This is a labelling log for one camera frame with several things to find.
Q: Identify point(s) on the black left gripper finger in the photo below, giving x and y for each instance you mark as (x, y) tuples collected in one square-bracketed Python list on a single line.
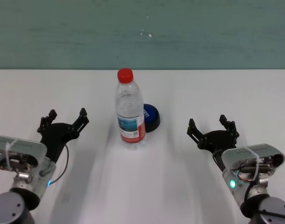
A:
[(81, 122), (46, 121)]

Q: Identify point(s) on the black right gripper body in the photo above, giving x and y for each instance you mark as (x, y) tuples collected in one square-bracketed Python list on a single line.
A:
[(217, 140)]

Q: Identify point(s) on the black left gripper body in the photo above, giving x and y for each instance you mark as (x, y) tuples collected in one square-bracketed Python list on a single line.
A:
[(57, 135)]

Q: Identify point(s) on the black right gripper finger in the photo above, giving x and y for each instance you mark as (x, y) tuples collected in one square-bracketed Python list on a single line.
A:
[(230, 126), (194, 131)]

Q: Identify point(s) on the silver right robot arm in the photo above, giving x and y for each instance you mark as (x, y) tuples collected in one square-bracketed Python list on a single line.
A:
[(254, 200)]

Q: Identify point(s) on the blue push button black base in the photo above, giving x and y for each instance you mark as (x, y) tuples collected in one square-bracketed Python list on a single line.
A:
[(151, 115)]

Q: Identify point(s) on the clear water bottle red cap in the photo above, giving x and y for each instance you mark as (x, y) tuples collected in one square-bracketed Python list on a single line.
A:
[(129, 112)]

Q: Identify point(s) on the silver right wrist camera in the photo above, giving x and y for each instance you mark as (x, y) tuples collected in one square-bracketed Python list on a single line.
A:
[(252, 155)]

